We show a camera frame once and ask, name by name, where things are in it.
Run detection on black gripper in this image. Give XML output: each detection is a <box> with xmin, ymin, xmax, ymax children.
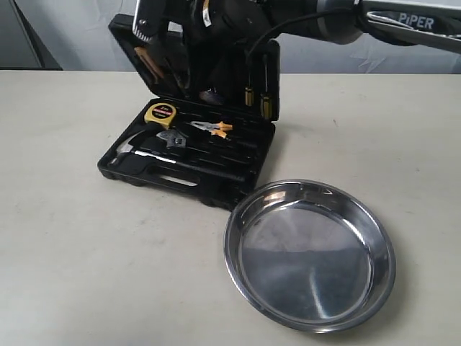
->
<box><xmin>158</xmin><ymin>1</ymin><xmax>272</xmax><ymax>97</ymax></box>

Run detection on black plastic tool case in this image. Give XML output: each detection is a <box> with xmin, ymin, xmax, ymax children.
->
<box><xmin>97</xmin><ymin>14</ymin><xmax>279</xmax><ymax>210</ymax></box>

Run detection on silver adjustable wrench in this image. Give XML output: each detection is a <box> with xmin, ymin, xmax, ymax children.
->
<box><xmin>156</xmin><ymin>130</ymin><xmax>187</xmax><ymax>149</ymax></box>

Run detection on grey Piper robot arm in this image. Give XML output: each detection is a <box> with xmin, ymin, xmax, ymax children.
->
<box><xmin>133</xmin><ymin>0</ymin><xmax>460</xmax><ymax>93</ymax></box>

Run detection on blue electrical tape roll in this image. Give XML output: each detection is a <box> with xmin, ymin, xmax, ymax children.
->
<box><xmin>198</xmin><ymin>88</ymin><xmax>225</xmax><ymax>105</ymax></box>

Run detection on yellow black screwdriver left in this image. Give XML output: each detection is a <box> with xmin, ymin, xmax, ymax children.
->
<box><xmin>245</xmin><ymin>55</ymin><xmax>254</xmax><ymax>107</ymax></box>

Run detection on yellow black screwdriver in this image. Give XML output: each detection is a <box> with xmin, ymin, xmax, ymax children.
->
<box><xmin>260</xmin><ymin>54</ymin><xmax>272</xmax><ymax>120</ymax></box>
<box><xmin>245</xmin><ymin>55</ymin><xmax>254</xmax><ymax>107</ymax></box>

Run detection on yellow black screwdriver right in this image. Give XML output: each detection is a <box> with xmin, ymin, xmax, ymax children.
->
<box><xmin>260</xmin><ymin>54</ymin><xmax>272</xmax><ymax>120</ymax></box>

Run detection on yellow tape measure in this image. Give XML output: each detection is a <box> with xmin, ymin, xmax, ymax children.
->
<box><xmin>144</xmin><ymin>102</ymin><xmax>177</xmax><ymax>129</ymax></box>

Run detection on round stainless steel tray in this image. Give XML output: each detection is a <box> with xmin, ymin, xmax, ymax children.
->
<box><xmin>223</xmin><ymin>179</ymin><xmax>396</xmax><ymax>334</ymax></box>

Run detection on pliers with orange handles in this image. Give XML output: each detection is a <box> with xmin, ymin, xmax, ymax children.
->
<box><xmin>190</xmin><ymin>121</ymin><xmax>233</xmax><ymax>139</ymax></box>

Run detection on claw hammer black handle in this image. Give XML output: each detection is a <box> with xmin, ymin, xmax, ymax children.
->
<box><xmin>108</xmin><ymin>131</ymin><xmax>248</xmax><ymax>181</ymax></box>

